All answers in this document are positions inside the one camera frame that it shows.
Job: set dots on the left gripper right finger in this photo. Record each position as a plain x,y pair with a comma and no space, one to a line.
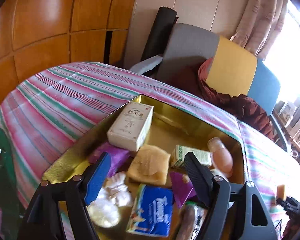
202,179

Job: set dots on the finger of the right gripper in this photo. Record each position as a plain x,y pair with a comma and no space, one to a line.
289,204

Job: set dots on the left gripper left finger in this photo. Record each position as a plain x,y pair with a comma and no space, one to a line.
94,177

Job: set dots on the clear plastic bundle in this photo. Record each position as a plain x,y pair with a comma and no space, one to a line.
103,212

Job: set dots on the yellow sponge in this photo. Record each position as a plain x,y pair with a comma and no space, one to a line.
281,192
150,165

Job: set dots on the small pink white scrunchie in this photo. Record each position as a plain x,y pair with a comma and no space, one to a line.
118,192

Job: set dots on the purple snack packet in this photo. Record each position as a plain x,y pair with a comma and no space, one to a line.
118,156
182,188

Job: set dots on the cracker snack packet green ends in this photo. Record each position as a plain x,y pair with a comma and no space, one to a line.
192,218

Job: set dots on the blue Tempo tissue pack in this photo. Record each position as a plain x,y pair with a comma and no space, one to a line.
151,213

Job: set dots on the gold metal tray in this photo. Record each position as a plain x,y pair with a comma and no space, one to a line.
170,127

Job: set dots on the wooden side shelf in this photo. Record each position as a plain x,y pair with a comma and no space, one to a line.
291,132

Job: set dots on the dark red jacket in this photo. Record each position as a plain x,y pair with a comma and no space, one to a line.
242,107

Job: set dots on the white cardboard box on shelf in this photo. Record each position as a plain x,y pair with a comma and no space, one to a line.
286,112

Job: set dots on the striped pink green tablecloth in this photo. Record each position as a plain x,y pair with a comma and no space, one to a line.
48,112

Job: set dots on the grey yellow blue armchair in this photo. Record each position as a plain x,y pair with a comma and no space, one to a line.
230,68

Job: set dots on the black rolled mat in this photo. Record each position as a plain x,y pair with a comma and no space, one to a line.
160,33

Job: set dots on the wooden wardrobe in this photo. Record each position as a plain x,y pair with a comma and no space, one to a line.
39,34

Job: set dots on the beige curtain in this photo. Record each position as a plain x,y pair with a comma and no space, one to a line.
260,25

